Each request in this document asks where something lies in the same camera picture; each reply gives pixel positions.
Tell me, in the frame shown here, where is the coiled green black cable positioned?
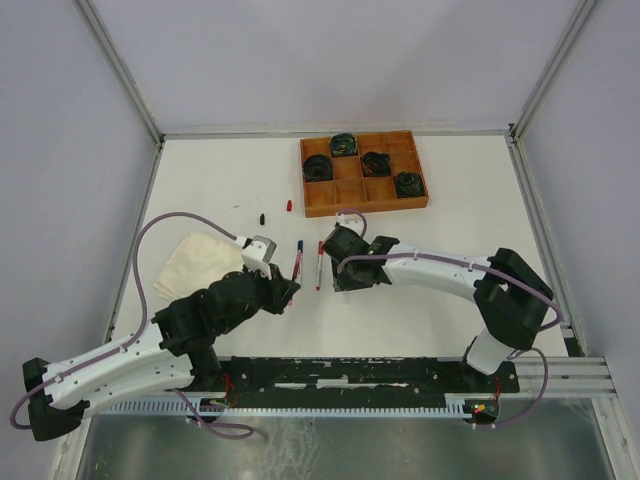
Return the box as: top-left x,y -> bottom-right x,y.
328,132 -> 360,159

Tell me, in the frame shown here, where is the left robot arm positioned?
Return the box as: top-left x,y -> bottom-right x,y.
23,266 -> 300,442

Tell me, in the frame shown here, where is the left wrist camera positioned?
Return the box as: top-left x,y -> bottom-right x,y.
234,235 -> 277,279

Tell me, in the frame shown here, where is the aluminium frame right post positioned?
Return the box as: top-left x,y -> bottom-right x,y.
510,0 -> 602,143

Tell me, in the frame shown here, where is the coiled black cable centre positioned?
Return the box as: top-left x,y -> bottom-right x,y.
360,151 -> 393,178

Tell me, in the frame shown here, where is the wooden compartment tray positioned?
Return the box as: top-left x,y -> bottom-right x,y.
300,130 -> 429,218

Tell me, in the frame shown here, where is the aluminium frame post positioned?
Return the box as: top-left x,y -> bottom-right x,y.
72,0 -> 166,149
510,0 -> 602,143

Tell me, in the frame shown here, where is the aluminium frame left post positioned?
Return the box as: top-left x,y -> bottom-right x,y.
72,0 -> 166,149

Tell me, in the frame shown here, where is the white marker red end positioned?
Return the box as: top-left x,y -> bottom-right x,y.
315,251 -> 323,291

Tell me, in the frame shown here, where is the aluminium frame back rail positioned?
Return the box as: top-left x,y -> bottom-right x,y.
163,129 -> 511,142

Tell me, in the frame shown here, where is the coiled black cable front right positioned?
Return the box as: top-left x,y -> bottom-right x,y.
393,172 -> 426,198

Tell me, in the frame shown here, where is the coiled black cable left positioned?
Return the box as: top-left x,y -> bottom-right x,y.
302,154 -> 335,182

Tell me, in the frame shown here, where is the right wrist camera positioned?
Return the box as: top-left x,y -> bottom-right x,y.
335,213 -> 363,234

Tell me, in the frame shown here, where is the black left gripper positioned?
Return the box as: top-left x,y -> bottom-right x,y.
218,260 -> 300,334

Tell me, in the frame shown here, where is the white slotted cable duct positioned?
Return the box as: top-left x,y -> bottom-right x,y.
102,392 -> 499,416

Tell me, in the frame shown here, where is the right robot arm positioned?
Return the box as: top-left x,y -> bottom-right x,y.
323,225 -> 557,391

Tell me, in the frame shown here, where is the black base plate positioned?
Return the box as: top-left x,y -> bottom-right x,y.
182,356 -> 520,410

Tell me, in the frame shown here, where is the white marker blue end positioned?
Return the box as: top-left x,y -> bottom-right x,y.
296,252 -> 303,284

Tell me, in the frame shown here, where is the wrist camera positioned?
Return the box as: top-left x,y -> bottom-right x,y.
234,235 -> 277,279
335,213 -> 363,234

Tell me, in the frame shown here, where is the cream folded cloth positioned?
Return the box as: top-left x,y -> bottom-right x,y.
153,232 -> 243,301

